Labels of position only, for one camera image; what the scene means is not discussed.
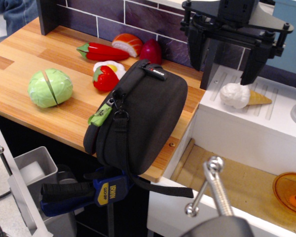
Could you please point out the dark red toy onion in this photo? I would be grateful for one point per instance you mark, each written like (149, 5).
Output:
(151, 50)

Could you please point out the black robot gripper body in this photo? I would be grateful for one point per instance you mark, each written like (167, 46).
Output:
(240, 22)

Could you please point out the blue jeans leg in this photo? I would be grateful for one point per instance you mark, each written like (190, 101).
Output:
(18, 13)

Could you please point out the red toy strawberry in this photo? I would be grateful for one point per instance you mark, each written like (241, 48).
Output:
(105, 79)

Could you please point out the blue Irwin bar clamp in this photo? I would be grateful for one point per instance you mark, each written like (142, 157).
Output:
(103, 187)

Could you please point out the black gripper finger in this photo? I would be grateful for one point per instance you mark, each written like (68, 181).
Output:
(257, 59)
(197, 46)

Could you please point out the green toy cabbage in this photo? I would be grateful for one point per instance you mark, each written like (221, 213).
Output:
(50, 88)

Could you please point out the black zipper case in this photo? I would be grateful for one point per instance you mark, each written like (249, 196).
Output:
(146, 106)

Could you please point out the white toy sink unit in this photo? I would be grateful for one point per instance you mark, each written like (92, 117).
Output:
(257, 143)

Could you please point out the red toy chili pepper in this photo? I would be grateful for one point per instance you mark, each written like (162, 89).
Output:
(101, 52)

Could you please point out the orange plastic bowl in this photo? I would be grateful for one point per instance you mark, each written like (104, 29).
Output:
(284, 188)

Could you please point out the grey plastic bin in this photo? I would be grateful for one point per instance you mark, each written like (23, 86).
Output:
(29, 172)

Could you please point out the toy salmon sushi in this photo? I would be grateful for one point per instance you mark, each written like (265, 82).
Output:
(129, 43)

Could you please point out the toy fried egg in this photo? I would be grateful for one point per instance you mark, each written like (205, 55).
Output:
(117, 68)

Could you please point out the toy ice cream cone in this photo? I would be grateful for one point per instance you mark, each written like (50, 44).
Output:
(239, 96)

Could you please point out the green zipper pull tab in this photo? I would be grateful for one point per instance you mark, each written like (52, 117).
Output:
(100, 116)

